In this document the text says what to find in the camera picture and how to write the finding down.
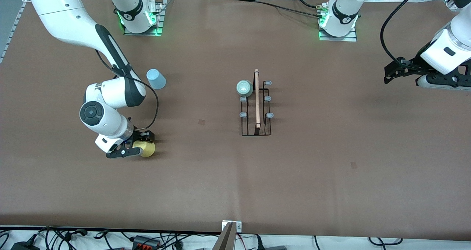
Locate black wire cup holder rack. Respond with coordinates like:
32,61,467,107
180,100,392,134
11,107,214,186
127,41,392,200
239,69,275,136

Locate yellow plastic cup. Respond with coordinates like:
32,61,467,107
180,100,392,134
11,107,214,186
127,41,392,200
132,140,156,158

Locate brown table cover sheet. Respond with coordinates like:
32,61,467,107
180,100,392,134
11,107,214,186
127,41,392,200
0,0,471,241

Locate black tangled floor cables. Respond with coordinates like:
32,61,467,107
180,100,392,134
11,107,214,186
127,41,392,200
0,226,111,250

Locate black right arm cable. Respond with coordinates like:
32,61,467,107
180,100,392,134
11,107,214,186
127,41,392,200
95,49,160,131

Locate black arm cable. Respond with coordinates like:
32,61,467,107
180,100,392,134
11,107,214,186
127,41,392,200
95,49,160,131
380,0,429,63

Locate black orange connector box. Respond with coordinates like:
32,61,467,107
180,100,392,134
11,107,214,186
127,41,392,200
132,235,161,249

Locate grey camera mount bar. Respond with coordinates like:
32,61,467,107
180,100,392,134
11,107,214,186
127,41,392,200
212,222,237,250

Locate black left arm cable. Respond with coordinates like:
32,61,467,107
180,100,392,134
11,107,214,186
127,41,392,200
380,0,429,63

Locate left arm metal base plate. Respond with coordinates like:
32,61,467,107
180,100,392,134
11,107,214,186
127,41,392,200
319,2,358,42

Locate black power adapter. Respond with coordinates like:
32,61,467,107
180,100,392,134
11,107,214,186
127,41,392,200
11,241,40,250

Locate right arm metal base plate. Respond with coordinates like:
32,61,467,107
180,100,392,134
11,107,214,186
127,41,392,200
123,0,164,36

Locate metal clamp bracket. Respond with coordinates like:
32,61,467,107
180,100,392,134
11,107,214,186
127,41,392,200
222,221,242,233

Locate aluminium table edge rail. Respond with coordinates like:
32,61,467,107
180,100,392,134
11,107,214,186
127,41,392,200
0,0,33,64

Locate black looped floor cable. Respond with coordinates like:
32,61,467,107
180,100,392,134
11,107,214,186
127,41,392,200
368,237,404,246

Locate light blue plastic cup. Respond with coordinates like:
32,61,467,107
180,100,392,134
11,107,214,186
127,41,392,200
146,69,166,90

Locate black cable across table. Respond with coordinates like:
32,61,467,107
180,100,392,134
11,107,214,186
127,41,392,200
235,0,326,19

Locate pale green plastic cup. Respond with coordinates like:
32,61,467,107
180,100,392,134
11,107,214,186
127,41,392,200
236,80,254,97

